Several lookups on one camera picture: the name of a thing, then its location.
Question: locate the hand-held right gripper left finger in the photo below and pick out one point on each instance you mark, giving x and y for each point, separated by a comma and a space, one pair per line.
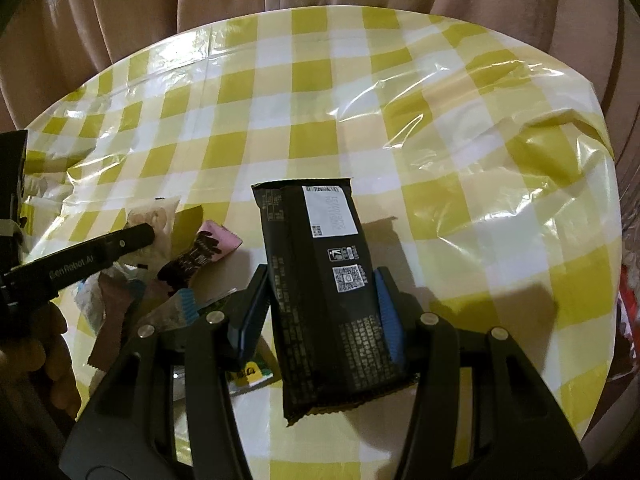
247, 320

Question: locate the yellow checked tablecloth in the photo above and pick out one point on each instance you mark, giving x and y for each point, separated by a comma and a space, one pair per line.
400, 110

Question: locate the large black snack packet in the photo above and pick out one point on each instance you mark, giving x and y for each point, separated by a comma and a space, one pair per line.
325, 310

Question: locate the clear blue-edged nut packet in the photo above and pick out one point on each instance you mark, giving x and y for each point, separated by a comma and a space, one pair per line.
170, 312

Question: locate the red white bag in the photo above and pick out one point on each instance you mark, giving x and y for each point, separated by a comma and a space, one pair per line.
630, 320

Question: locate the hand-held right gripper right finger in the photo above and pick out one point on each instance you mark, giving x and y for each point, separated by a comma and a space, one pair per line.
387, 310

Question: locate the white round-cookie packet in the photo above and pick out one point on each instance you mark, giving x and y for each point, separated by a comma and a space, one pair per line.
160, 215

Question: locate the small pink black packet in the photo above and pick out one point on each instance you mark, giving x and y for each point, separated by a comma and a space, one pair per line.
200, 255

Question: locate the pink snack packet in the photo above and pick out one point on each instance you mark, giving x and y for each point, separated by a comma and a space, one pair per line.
115, 325

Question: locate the person's left hand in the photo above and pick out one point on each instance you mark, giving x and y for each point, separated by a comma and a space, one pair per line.
55, 360

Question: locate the green snack packet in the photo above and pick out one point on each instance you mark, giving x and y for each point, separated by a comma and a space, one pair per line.
250, 375

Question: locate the beige fabric sofa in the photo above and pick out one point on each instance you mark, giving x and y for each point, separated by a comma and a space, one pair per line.
150, 10

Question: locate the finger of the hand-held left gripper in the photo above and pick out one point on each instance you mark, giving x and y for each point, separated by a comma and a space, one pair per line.
132, 240

